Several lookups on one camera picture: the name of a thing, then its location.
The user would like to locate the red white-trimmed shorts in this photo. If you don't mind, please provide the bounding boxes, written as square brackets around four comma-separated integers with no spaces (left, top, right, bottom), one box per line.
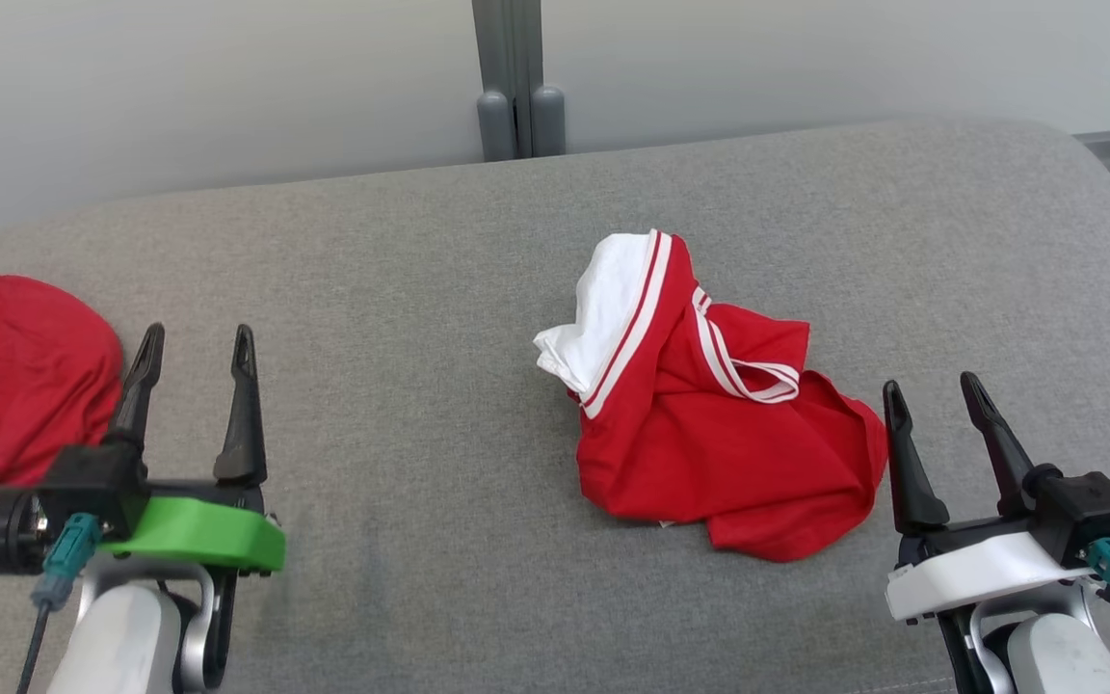
[0,272,124,533]

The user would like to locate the red white numbered jersey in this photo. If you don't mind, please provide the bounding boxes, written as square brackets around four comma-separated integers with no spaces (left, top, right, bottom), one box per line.
[533,228,890,563]

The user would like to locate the grey double partition post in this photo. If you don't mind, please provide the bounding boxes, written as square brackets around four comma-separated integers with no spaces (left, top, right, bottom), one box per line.
[471,0,568,162]

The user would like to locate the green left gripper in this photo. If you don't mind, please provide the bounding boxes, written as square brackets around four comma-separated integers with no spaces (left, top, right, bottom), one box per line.
[97,323,287,576]

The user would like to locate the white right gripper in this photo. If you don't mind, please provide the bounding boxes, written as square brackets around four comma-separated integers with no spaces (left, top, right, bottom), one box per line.
[883,371,1097,624]

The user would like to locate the left teal-plug black cable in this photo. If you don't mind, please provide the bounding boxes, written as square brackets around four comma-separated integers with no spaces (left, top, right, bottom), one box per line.
[15,513,103,694]

